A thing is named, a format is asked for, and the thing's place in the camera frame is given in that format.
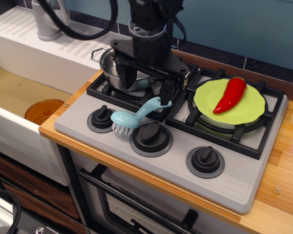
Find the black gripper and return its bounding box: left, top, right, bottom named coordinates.
left=110, top=31, right=190, bottom=106

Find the red chili pepper toy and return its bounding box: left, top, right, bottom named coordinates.
left=213, top=77, right=247, bottom=114

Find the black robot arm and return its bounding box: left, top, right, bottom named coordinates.
left=111, top=0, right=189, bottom=105

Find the stainless steel pot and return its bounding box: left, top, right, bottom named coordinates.
left=91, top=47, right=157, bottom=92

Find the light blue dish brush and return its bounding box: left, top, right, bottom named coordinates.
left=110, top=97, right=172, bottom=136

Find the black middle stove knob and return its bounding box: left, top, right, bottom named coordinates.
left=129, top=121, right=173, bottom=157

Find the black stove knob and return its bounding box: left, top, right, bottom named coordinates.
left=186, top=146, right=225, bottom=179
left=87, top=105, right=114, bottom=134
left=129, top=121, right=173, bottom=157

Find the black left stove knob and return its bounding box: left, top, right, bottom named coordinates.
left=87, top=105, right=114, bottom=134

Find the black right stove knob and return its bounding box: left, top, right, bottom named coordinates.
left=186, top=146, right=225, bottom=179

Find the light green plate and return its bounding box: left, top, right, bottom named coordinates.
left=194, top=78, right=266, bottom=125

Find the grey toy stove top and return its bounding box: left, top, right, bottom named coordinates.
left=53, top=57, right=289, bottom=215

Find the black left burner grate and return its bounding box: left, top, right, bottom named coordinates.
left=86, top=62, right=199, bottom=122

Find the black burner grate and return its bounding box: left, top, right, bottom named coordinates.
left=86, top=62, right=199, bottom=122
left=166, top=68, right=287, bottom=159

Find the grey toy faucet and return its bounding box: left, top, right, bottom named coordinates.
left=32, top=0, right=70, bottom=41

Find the orange sink drain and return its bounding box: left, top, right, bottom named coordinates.
left=24, top=99, right=64, bottom=125

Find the white toy sink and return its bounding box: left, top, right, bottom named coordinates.
left=0, top=6, right=124, bottom=186

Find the black right burner grate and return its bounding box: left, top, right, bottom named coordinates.
left=166, top=68, right=287, bottom=159

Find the wooden drawer front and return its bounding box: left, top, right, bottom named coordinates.
left=0, top=151, right=88, bottom=234

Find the black oven door handle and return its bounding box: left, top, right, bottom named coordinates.
left=78, top=168, right=198, bottom=234

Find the black cable at bottom left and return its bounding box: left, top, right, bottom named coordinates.
left=0, top=189, right=21, bottom=234

